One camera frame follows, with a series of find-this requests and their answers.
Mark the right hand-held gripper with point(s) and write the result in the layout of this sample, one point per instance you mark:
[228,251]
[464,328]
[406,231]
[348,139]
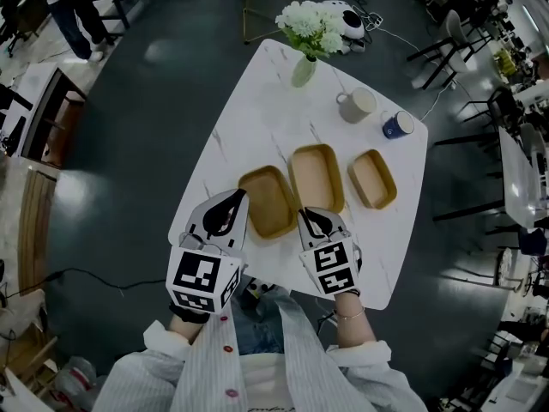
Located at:
[332,266]

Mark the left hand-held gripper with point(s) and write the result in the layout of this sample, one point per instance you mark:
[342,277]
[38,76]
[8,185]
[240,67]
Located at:
[197,273]

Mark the person's left forearm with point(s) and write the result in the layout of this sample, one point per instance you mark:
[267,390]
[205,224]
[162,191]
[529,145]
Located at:
[184,331]

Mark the person's right forearm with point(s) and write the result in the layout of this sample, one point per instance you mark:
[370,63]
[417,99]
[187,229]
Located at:
[354,331]

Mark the person's blue jeans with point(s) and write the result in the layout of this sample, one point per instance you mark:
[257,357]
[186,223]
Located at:
[257,328]

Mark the pale grey mug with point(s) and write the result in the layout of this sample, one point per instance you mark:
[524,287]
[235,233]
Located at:
[356,105]

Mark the blue striped mug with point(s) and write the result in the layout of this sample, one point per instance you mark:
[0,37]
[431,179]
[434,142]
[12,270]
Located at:
[398,125]

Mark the person's striped white shirt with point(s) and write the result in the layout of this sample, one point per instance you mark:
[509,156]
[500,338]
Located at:
[206,371]

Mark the pale green vase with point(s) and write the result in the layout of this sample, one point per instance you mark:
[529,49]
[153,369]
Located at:
[303,72]

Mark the wooden slat panel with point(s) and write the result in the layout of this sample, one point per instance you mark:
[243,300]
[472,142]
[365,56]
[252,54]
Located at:
[36,230]

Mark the rectangular table black legs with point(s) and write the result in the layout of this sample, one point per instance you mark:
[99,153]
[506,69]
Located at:
[517,178]

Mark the white flower bouquet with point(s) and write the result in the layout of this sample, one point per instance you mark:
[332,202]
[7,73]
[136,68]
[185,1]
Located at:
[313,26]

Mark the clear plastic bag red stripes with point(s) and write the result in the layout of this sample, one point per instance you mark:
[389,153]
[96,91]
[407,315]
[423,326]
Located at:
[75,376]

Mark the white domed floor robot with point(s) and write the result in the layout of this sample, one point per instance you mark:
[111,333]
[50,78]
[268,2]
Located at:
[343,19]

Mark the light wooden chair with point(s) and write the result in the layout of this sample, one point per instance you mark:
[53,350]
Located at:
[25,316]

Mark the white power strip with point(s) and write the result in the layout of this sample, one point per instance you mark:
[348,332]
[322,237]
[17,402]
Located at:
[375,19]

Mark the white desk brown sides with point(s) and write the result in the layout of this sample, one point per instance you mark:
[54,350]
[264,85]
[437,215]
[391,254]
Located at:
[36,86]

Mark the black chair white seat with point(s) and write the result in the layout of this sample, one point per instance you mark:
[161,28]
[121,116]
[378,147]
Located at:
[454,37]

